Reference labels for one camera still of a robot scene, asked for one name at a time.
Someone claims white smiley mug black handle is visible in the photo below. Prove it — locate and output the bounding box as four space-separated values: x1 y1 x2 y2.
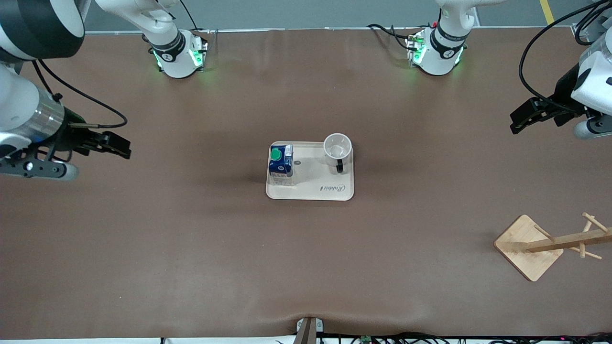
323 133 353 173

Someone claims black right arm base cable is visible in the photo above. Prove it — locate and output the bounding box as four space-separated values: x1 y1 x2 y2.
179 0 213 34

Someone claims black arm base cable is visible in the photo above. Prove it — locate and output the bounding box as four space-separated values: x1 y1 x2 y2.
179 0 213 34
367 24 414 51

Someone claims cream tray with rabbit print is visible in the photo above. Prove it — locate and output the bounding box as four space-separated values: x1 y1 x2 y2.
266 141 355 201

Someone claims black left arm base cable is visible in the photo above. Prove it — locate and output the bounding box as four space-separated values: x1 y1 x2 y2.
367 24 414 51

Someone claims wooden mug stand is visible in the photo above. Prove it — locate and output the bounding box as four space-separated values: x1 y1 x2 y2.
493 212 612 282

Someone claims blue milk carton green cap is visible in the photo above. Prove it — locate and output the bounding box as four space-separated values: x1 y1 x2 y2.
268 144 294 187

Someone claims aluminium frame corner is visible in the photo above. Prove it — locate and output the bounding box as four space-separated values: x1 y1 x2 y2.
571 0 612 48

